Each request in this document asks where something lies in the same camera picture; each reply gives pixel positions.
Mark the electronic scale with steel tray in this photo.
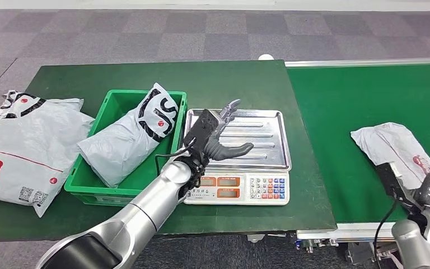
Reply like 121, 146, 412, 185
183, 108, 292, 206

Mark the dark green table board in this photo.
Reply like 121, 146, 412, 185
0, 60, 338, 242

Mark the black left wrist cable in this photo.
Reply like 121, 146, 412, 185
154, 142, 197, 177

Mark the large grey bag red print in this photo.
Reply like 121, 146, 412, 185
0, 98, 95, 219

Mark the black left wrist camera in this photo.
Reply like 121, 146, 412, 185
183, 108, 221, 157

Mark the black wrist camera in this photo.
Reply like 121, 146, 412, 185
375, 162, 422, 214
183, 108, 221, 157

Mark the grey parcel small red print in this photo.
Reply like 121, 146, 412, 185
350, 122, 430, 190

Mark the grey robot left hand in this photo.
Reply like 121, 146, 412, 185
204, 99, 255, 162

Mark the green plastic crate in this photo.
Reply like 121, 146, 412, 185
64, 89, 187, 207

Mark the small grey parcel black print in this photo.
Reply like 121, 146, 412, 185
77, 82, 179, 188

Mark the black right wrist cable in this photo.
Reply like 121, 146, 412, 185
372, 198, 401, 269

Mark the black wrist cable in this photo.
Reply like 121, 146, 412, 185
154, 142, 197, 177
372, 198, 401, 269

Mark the flat grey bag black print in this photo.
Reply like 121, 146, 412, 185
0, 90, 85, 129

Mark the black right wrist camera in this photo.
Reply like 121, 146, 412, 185
375, 162, 422, 214

